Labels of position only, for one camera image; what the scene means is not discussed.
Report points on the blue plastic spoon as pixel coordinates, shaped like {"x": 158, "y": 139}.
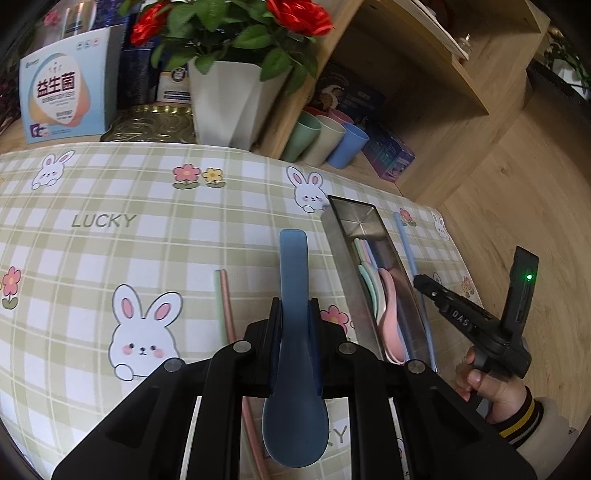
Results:
{"x": 295, "y": 277}

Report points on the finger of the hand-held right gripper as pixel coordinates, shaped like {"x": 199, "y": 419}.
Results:
{"x": 429, "y": 288}

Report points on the gold metal tray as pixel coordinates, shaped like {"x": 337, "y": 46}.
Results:
{"x": 147, "y": 124}

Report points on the beige plastic spoon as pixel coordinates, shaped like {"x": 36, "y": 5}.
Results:
{"x": 369, "y": 286}

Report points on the pink plastic spoon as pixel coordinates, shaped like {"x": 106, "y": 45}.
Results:
{"x": 392, "y": 323}

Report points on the dark blue white-label box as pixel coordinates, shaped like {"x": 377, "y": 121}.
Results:
{"x": 173, "y": 87}

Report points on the green plastic cup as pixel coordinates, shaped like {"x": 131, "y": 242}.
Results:
{"x": 300, "y": 138}

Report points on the dark blue textured box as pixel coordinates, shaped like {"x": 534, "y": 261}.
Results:
{"x": 138, "y": 78}

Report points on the pink plastic cup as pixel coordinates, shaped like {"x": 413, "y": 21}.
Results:
{"x": 340, "y": 115}

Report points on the dark blue picture box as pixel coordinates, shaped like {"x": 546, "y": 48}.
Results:
{"x": 355, "y": 99}

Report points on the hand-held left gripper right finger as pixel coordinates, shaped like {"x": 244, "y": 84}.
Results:
{"x": 334, "y": 364}

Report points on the person's right hand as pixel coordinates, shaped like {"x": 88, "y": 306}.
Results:
{"x": 498, "y": 397}

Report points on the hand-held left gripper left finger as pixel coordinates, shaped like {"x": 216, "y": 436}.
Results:
{"x": 261, "y": 355}

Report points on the light blue product box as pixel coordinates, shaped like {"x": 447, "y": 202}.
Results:
{"x": 69, "y": 87}

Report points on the red rose plant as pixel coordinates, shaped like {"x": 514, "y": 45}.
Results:
{"x": 231, "y": 27}

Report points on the beige plastic cup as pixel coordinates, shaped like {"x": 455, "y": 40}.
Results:
{"x": 323, "y": 143}

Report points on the checked rabbit print tablecloth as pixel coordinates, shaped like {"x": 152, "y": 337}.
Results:
{"x": 115, "y": 230}

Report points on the purple box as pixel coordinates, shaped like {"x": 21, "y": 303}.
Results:
{"x": 388, "y": 152}

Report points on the blue chopstick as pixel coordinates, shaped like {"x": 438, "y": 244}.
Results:
{"x": 405, "y": 249}

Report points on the person's right forearm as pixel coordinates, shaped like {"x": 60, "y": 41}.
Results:
{"x": 545, "y": 420}

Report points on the blue plastic cup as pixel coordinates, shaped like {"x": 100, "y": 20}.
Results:
{"x": 346, "y": 147}

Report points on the wooden shelf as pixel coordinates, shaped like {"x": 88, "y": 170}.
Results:
{"x": 415, "y": 69}

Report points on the white faceted flower pot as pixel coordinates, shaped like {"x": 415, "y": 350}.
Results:
{"x": 231, "y": 106}

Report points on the stainless steel tray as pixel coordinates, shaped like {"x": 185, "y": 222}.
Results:
{"x": 351, "y": 258}

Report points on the green potted plant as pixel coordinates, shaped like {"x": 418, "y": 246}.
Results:
{"x": 563, "y": 64}

